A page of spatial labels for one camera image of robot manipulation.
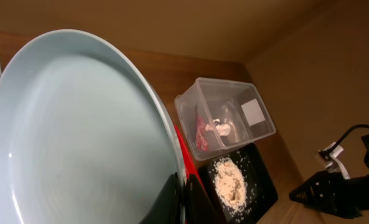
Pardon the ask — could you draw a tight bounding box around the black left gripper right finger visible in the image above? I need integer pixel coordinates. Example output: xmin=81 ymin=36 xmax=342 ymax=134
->
xmin=185 ymin=174 xmax=218 ymax=224

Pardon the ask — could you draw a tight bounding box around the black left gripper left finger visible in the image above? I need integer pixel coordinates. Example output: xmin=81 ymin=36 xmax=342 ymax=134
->
xmin=139 ymin=174 xmax=180 ymax=224

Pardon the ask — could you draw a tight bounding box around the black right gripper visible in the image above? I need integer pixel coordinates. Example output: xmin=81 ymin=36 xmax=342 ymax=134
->
xmin=289 ymin=171 xmax=369 ymax=219

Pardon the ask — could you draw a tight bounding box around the red snack wrapper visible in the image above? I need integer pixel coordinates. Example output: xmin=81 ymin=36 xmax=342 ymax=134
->
xmin=195 ymin=105 xmax=208 ymax=151

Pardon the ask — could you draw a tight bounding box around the white napkin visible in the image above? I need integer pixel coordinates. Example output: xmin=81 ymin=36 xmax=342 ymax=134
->
xmin=204 ymin=119 xmax=231 ymax=136

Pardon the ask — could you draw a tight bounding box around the large light blue plate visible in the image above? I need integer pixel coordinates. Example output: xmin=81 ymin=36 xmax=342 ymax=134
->
xmin=0 ymin=29 xmax=185 ymax=223

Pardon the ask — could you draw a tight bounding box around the pile of rice scraps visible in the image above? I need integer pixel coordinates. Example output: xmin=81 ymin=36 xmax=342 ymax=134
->
xmin=213 ymin=157 xmax=255 ymax=221

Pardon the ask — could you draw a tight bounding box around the red plastic tray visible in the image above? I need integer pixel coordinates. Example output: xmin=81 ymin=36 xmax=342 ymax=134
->
xmin=174 ymin=126 xmax=203 ymax=186

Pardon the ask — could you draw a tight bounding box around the black rectangular tray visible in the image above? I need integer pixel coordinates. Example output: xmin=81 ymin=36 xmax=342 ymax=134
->
xmin=198 ymin=144 xmax=278 ymax=224

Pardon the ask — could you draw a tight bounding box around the clear plastic bin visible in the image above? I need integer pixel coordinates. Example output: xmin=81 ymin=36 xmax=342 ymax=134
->
xmin=175 ymin=78 xmax=276 ymax=161

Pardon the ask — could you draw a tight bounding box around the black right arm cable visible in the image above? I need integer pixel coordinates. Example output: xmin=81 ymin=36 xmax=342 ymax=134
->
xmin=319 ymin=123 xmax=369 ymax=156

